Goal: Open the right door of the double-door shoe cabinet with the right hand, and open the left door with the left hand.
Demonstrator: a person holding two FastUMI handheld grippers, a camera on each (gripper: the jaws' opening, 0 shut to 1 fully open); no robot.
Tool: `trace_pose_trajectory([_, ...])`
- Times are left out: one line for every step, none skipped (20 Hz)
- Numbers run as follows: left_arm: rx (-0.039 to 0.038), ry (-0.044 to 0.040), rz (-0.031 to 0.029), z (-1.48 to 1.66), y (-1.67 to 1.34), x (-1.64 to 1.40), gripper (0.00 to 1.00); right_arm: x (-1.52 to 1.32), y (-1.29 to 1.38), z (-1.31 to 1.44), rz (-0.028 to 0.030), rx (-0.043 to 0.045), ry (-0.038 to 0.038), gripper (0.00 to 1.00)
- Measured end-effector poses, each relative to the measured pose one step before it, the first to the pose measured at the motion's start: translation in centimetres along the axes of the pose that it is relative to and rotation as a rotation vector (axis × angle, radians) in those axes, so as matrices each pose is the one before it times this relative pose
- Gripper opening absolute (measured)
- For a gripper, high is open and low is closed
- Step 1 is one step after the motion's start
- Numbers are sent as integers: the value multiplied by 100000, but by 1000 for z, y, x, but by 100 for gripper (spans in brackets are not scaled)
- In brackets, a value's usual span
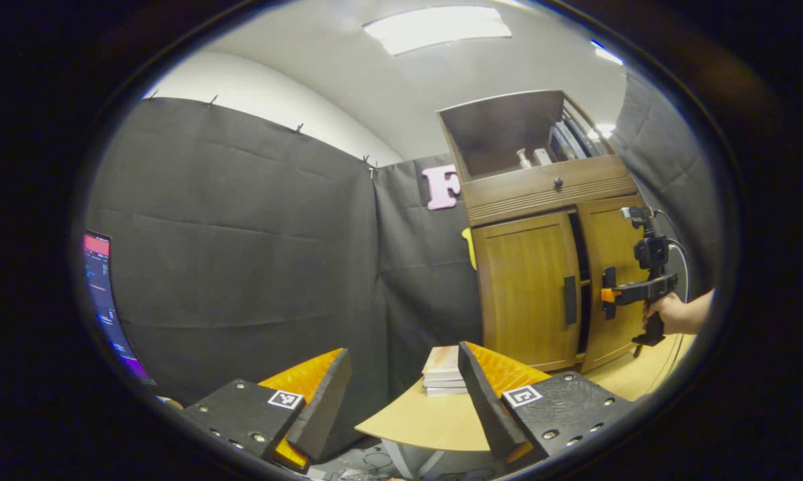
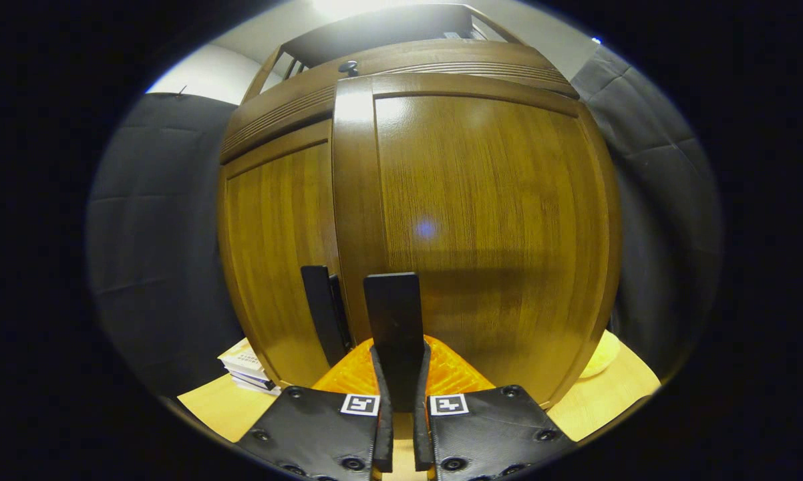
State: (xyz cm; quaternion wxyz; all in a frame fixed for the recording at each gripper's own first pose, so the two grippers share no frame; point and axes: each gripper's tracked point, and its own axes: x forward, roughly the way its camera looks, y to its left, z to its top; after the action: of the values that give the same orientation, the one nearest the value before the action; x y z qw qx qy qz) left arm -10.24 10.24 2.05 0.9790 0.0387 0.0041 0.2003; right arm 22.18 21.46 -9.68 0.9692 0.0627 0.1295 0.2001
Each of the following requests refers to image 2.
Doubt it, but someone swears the wooden drawer with black knob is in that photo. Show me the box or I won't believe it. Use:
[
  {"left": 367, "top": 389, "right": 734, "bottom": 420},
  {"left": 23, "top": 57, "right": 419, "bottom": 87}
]
[{"left": 231, "top": 39, "right": 563, "bottom": 128}]

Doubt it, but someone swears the brown wooden shoe cabinet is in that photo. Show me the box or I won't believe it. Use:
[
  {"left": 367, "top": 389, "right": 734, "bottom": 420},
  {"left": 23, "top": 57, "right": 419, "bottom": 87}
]
[{"left": 218, "top": 3, "right": 623, "bottom": 410}]

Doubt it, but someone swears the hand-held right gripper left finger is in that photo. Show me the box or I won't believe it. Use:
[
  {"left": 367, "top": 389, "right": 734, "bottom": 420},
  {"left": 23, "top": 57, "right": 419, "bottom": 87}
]
[{"left": 233, "top": 337, "right": 395, "bottom": 481}]

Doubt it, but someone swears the white orange cover book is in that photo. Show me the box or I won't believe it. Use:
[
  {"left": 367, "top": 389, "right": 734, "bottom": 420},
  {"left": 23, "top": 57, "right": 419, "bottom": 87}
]
[{"left": 218, "top": 337, "right": 265, "bottom": 373}]

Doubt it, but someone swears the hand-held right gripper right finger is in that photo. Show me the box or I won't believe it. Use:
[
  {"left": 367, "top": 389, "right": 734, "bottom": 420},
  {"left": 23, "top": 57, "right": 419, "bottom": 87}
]
[{"left": 412, "top": 336, "right": 576, "bottom": 481}]

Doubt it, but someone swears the thin white book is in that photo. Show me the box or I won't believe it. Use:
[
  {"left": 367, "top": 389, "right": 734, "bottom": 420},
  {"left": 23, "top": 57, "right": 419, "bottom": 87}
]
[
  {"left": 224, "top": 369, "right": 275, "bottom": 389},
  {"left": 231, "top": 377, "right": 282, "bottom": 396}
]

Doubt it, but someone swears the yellow round bun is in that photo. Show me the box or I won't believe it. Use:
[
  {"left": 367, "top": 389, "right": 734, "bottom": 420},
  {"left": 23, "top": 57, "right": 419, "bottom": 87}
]
[{"left": 579, "top": 329, "right": 621, "bottom": 379}]

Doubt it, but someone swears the wooden shoe cabinet door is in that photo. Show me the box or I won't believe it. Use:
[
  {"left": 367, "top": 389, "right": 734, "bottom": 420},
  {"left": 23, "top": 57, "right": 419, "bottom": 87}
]
[
  {"left": 218, "top": 120, "right": 352, "bottom": 389},
  {"left": 331, "top": 72, "right": 623, "bottom": 412}
]

